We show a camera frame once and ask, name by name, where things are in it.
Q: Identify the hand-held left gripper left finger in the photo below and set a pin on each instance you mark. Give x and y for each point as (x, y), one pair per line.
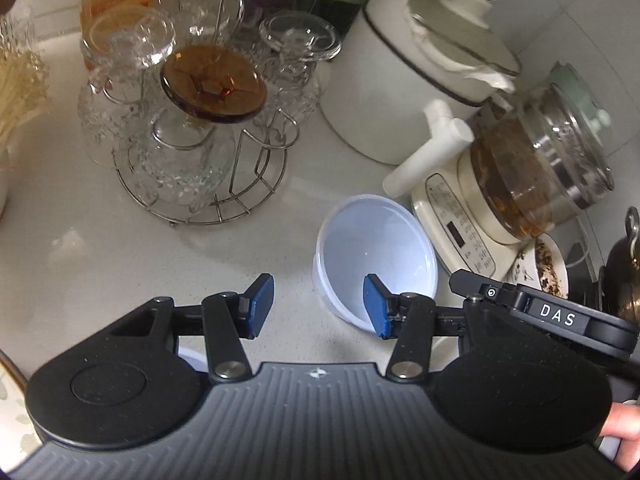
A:
(260, 305)

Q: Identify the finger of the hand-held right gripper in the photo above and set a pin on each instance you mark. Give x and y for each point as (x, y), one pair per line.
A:
(475, 285)

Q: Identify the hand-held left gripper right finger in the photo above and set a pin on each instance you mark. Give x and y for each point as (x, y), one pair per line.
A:
(377, 310)

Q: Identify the white leaf print plate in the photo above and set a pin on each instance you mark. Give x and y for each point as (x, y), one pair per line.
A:
(12, 410)

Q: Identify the person's right hand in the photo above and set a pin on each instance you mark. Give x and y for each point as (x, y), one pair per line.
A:
(625, 422)

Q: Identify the black stove top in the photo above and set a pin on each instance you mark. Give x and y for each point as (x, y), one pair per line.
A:
(587, 280)

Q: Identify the dark brass teapot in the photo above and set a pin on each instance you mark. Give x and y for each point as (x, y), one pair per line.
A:
(625, 270)

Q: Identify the cream kettle base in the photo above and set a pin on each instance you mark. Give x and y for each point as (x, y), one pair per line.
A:
(450, 220)

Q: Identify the patterned cup with tea leaves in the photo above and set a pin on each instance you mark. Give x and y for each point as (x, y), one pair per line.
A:
(545, 265)

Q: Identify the glass health kettle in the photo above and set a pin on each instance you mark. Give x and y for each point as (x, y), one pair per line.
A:
(540, 160)

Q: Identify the pale green kettle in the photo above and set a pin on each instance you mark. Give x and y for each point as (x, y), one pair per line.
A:
(585, 100)

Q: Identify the white electric cooker pot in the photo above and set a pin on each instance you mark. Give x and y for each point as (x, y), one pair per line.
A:
(380, 85)

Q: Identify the amber footed glass cup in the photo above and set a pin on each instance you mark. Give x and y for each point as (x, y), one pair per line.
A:
(212, 82)

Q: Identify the set of patterned glass cups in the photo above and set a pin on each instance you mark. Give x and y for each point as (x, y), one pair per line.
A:
(115, 105)

